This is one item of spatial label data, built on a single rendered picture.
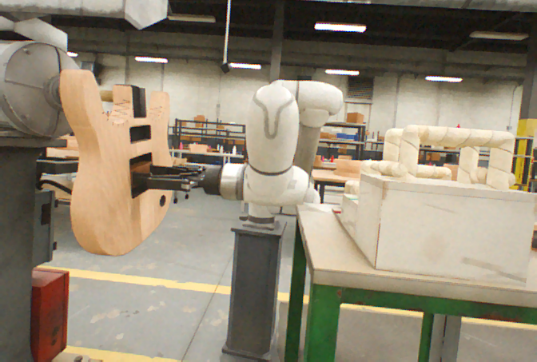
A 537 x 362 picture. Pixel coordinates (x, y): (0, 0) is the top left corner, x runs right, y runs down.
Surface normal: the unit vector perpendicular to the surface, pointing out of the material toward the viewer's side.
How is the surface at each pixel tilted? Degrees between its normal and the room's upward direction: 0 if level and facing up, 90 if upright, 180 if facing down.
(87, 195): 80
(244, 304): 90
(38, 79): 87
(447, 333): 90
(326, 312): 91
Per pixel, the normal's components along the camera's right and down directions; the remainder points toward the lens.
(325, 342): -0.05, 0.04
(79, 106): -0.07, 0.37
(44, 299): 1.00, 0.08
